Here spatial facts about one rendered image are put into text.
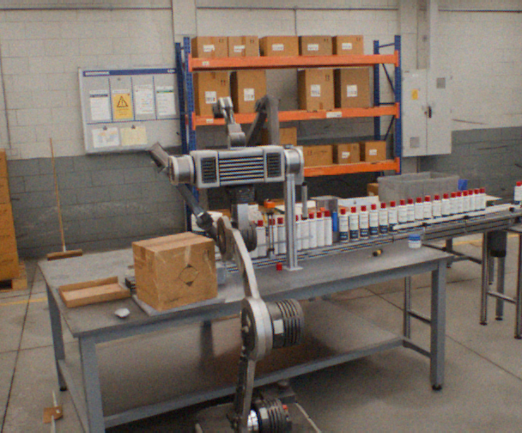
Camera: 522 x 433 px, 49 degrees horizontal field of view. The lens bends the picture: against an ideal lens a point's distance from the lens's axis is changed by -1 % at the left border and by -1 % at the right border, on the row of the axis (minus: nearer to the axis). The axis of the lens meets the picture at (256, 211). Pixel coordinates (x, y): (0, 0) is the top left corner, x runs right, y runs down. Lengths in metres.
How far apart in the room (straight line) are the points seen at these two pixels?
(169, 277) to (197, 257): 0.16
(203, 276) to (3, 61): 5.30
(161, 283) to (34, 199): 5.11
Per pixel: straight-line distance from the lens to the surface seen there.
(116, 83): 7.36
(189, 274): 2.61
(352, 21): 8.45
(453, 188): 5.35
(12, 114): 7.49
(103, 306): 2.80
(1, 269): 6.22
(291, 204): 3.10
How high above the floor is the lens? 1.71
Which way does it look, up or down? 10 degrees down
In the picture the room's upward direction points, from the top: 3 degrees counter-clockwise
